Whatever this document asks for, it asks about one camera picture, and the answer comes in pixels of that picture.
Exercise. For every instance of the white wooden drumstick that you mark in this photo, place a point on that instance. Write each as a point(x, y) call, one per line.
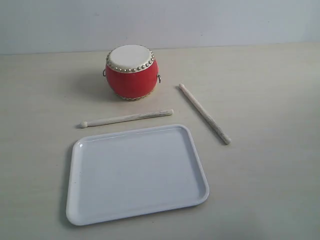
point(125, 118)
point(207, 117)

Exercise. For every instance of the small red drum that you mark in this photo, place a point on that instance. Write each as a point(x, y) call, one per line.
point(131, 71)

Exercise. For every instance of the white rectangular plastic tray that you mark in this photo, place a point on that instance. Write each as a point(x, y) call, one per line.
point(133, 173)

